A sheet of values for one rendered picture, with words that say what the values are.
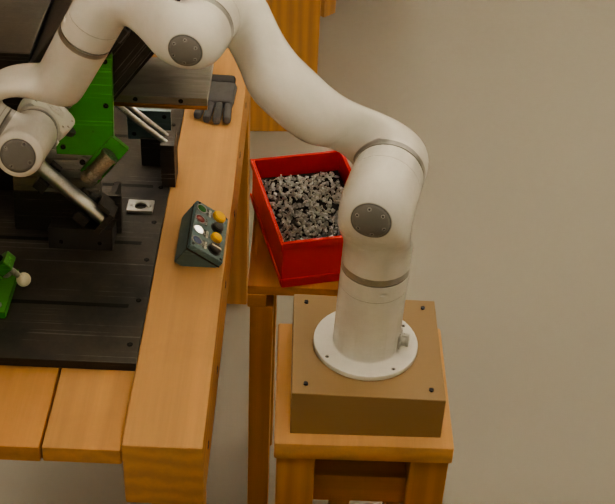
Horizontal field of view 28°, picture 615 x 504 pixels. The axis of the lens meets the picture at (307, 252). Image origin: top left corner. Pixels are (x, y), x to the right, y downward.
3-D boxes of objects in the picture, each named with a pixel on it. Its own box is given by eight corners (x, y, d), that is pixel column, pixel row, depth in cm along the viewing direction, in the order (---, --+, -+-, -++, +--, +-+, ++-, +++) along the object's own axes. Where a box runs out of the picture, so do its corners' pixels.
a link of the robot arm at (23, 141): (-2, 136, 225) (43, 162, 227) (-21, 160, 213) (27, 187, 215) (19, 98, 222) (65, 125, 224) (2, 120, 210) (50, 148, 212)
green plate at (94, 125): (119, 143, 256) (118, 43, 248) (113, 157, 249) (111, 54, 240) (64, 141, 256) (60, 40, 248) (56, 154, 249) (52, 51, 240)
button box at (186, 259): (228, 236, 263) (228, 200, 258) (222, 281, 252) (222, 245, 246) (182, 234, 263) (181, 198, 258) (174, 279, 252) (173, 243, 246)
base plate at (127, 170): (193, 67, 314) (193, 59, 313) (136, 371, 228) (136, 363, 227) (27, 59, 314) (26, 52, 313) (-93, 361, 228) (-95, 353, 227)
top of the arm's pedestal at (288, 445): (438, 342, 248) (440, 327, 245) (452, 464, 223) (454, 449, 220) (277, 337, 247) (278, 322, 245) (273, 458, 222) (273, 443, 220)
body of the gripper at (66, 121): (71, 135, 227) (82, 116, 237) (29, 94, 224) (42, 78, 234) (43, 161, 229) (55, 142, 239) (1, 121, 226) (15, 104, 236)
